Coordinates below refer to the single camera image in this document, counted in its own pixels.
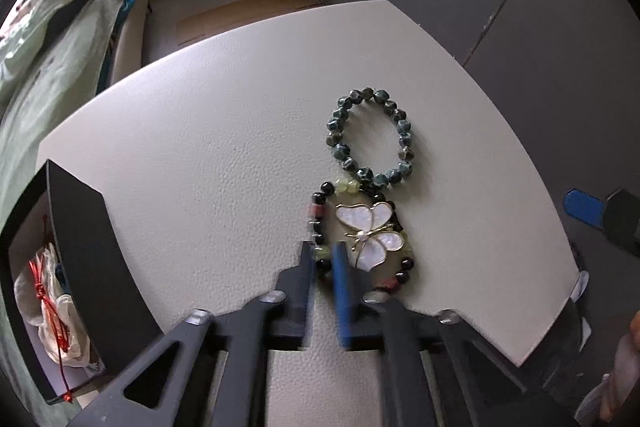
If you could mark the light green duvet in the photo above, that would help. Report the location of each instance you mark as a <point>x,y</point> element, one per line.
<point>30,32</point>

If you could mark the black gift box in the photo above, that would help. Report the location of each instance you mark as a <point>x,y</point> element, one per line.
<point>95,257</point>

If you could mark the person's foot in white sock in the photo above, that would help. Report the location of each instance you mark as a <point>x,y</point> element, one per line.
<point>581,284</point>

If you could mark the white plastic pouch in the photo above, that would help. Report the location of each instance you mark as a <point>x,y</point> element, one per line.
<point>30,297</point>

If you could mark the person's right forearm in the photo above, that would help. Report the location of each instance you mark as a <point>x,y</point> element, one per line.
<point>625,357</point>

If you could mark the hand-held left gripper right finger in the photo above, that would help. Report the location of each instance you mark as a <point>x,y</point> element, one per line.
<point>342,292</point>

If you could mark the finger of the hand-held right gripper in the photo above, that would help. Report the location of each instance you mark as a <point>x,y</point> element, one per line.
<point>582,209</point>

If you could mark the cardboard floor sheets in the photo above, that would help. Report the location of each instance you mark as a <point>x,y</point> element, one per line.
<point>240,14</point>

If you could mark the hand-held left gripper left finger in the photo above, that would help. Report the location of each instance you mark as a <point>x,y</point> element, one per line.
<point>306,272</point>

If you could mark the white leather low table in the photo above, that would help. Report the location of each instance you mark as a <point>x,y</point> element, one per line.
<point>225,132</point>

